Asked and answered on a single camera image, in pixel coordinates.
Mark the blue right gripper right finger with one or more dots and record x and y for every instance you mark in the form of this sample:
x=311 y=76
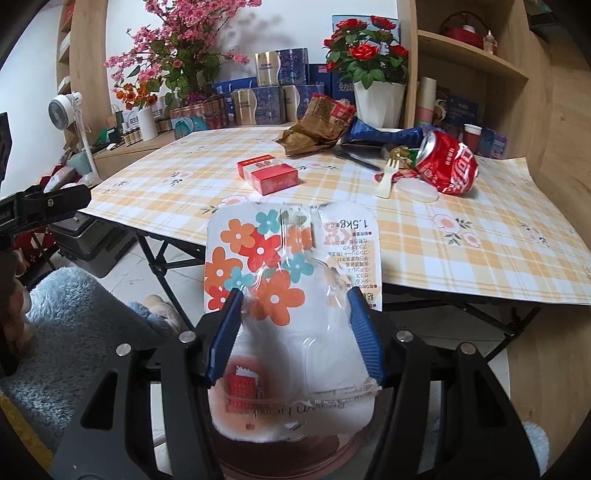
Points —
x=366 y=335

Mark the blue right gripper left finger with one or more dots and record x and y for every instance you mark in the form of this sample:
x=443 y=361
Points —
x=229 y=321

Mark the floral plastic packaging bag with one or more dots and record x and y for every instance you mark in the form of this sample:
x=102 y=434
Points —
x=295 y=370

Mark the cream plastic fork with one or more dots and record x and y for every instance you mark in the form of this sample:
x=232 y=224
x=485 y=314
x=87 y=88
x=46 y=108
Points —
x=383 y=190

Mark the clear plastic lid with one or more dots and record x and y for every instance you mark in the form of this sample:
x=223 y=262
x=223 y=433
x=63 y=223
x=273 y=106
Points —
x=417 y=190

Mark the red cigarette box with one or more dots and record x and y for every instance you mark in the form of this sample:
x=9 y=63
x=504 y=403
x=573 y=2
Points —
x=267 y=175

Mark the black plastic fork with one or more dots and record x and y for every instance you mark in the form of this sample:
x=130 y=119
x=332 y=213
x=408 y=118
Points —
x=341 y=154

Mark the green gold wrapper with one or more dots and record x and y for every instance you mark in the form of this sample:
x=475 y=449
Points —
x=404 y=155

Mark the crushed red cola can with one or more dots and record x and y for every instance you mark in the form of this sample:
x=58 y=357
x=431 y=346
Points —
x=447 y=164

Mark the blue snack bag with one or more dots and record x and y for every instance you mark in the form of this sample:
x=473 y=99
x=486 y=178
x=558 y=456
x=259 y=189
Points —
x=361 y=133

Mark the brown paper bag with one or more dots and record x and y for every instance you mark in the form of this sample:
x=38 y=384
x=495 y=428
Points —
x=323 y=124

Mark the red candy wrapper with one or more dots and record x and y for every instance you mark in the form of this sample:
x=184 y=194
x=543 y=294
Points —
x=403 y=173

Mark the brown round trash bin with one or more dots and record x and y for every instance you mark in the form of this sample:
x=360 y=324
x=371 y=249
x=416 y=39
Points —
x=308 y=458

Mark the left hand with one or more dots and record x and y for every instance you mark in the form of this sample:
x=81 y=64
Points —
x=17 y=330

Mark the dark storage case on floor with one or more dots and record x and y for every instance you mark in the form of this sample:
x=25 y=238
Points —
x=93 y=244

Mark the grey fleece trouser leg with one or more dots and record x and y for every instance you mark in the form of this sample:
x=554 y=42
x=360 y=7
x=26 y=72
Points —
x=77 y=324

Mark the orange flowers white vase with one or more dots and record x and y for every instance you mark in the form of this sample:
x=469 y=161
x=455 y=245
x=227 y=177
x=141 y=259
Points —
x=141 y=110

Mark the plaid floral tablecloth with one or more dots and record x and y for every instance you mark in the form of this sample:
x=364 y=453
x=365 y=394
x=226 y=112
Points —
x=503 y=239

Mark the striped teal gift box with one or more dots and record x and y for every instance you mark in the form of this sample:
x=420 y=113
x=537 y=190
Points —
x=209 y=114

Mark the pink blossom plant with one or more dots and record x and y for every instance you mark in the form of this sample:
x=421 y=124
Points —
x=181 y=53

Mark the red paper cup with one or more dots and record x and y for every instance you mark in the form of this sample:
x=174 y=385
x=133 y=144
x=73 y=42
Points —
x=472 y=136

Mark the stacked pastel paper cups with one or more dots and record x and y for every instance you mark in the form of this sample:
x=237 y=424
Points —
x=426 y=98

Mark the blue gold gift boxes stack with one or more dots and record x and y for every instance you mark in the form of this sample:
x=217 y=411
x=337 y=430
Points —
x=282 y=88

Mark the red rose plant white pot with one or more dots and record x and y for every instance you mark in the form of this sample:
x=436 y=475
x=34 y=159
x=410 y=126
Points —
x=368 y=52

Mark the wooden shelf unit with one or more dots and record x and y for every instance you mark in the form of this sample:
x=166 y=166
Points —
x=535 y=90

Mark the red kettle on shelf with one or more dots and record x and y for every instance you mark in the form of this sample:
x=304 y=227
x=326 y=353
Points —
x=466 y=27

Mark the black folding table frame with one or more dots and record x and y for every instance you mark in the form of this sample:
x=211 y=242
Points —
x=164 y=254

